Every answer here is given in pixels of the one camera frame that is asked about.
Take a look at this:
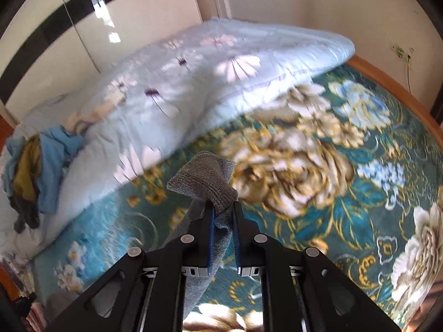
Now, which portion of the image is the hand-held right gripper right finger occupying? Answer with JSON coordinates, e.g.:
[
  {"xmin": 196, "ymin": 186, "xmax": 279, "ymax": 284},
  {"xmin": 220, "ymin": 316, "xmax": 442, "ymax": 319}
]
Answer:
[{"xmin": 233, "ymin": 201, "xmax": 402, "ymax": 332}]

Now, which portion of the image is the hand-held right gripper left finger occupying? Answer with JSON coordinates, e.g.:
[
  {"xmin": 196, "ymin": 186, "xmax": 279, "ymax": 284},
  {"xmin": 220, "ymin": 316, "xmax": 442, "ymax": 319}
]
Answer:
[{"xmin": 45, "ymin": 201, "xmax": 216, "ymax": 332}]

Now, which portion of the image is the grey knit garment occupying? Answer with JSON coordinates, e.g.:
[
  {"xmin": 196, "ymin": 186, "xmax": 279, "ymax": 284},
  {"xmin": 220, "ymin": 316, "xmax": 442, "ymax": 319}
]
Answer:
[{"xmin": 166, "ymin": 150, "xmax": 239, "ymax": 326}]

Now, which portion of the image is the pile of blue and mustard clothes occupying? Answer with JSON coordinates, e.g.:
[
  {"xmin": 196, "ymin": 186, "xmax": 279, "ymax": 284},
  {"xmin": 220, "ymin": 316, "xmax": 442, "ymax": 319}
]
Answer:
[{"xmin": 4, "ymin": 126, "xmax": 85, "ymax": 215}]

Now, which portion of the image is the teal floral plush blanket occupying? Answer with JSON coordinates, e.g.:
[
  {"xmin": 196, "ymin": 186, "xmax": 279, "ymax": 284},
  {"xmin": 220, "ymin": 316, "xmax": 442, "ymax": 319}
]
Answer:
[{"xmin": 33, "ymin": 55, "xmax": 443, "ymax": 332}]

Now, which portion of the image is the light blue floral quilt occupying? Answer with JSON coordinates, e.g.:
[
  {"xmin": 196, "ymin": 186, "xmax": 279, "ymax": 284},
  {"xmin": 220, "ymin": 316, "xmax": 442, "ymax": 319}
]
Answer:
[{"xmin": 0, "ymin": 19, "xmax": 356, "ymax": 260}]

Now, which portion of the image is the dark grey garment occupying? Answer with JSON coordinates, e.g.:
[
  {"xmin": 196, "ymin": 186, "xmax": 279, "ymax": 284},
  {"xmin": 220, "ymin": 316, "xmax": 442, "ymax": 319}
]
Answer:
[{"xmin": 9, "ymin": 194, "xmax": 41, "ymax": 232}]

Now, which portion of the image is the mustard garment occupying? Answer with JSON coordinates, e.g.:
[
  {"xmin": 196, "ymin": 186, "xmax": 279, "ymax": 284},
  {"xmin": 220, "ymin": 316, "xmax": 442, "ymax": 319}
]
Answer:
[{"xmin": 16, "ymin": 135, "xmax": 44, "ymax": 202}]

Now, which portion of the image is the black box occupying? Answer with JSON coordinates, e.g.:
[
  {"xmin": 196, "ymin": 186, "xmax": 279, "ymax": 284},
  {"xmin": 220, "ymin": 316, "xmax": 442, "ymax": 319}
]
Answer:
[{"xmin": 10, "ymin": 292, "xmax": 37, "ymax": 320}]

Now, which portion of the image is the white wardrobe with black band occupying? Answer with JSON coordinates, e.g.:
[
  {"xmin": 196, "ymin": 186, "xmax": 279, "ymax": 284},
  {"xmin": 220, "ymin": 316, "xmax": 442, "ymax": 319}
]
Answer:
[{"xmin": 0, "ymin": 0, "xmax": 205, "ymax": 111}]

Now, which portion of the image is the thin cable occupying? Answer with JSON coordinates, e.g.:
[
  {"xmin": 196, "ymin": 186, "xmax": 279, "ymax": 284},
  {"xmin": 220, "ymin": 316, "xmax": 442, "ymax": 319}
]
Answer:
[{"xmin": 404, "ymin": 55, "xmax": 415, "ymax": 95}]

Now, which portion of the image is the wall socket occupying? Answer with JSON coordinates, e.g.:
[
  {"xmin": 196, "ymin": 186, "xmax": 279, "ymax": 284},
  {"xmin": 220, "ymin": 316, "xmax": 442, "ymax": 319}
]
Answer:
[{"xmin": 392, "ymin": 42, "xmax": 415, "ymax": 60}]

